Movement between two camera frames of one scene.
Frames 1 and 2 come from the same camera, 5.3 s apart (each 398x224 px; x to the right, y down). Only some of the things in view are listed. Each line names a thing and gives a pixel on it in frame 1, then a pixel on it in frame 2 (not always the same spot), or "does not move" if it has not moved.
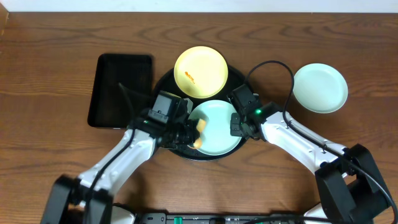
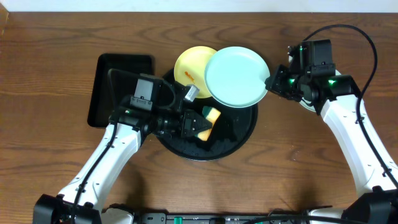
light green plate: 216,139 to 235,76
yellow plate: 201,72 does not move
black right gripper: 235,125 to 280,81
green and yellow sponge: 201,126 to 212,115
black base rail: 157,218 does not move
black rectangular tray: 122,91 does not move
